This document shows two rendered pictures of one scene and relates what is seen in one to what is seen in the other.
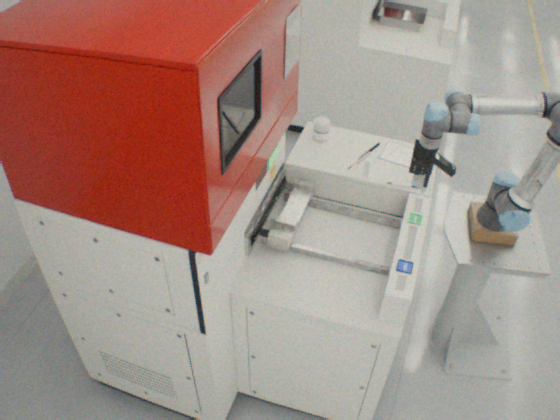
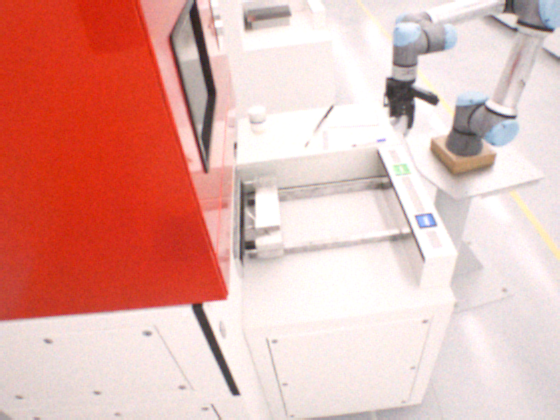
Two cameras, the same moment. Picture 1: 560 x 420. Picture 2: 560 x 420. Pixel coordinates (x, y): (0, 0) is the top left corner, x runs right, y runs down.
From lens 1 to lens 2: 0.77 m
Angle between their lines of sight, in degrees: 11
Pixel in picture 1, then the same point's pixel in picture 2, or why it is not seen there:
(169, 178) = (129, 205)
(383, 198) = (351, 164)
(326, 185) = (287, 172)
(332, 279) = (346, 266)
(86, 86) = not seen: outside the picture
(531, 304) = (489, 220)
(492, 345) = (479, 270)
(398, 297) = (442, 256)
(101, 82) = not seen: outside the picture
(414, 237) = (412, 187)
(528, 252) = (510, 165)
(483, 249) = (469, 178)
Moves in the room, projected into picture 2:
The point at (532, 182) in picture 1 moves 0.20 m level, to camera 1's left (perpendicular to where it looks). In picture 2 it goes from (515, 84) to (468, 98)
